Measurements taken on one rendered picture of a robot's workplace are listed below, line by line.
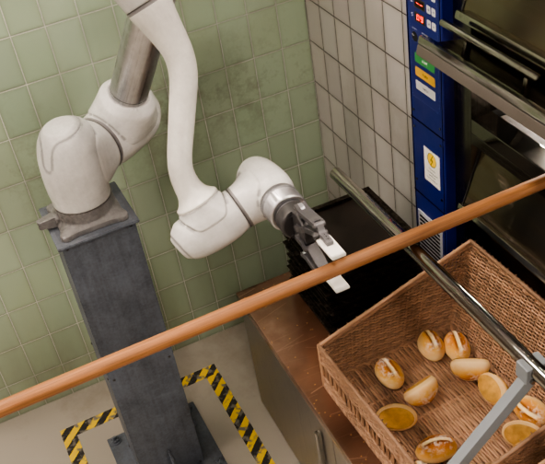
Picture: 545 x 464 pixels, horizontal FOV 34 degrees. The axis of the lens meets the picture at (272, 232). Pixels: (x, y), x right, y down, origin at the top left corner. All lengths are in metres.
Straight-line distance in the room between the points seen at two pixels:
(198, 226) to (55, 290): 1.22
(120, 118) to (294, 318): 0.75
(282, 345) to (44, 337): 1.01
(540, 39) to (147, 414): 1.60
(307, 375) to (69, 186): 0.79
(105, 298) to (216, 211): 0.63
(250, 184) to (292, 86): 1.09
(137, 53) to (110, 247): 0.52
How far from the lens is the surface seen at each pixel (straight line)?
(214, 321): 1.66
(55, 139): 2.22
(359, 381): 2.34
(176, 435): 2.86
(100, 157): 2.27
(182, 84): 1.89
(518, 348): 1.59
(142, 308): 2.49
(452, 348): 2.35
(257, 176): 1.93
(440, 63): 1.93
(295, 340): 2.48
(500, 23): 1.94
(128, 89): 2.26
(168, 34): 1.87
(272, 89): 2.95
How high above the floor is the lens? 2.31
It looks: 37 degrees down
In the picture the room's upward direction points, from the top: 10 degrees counter-clockwise
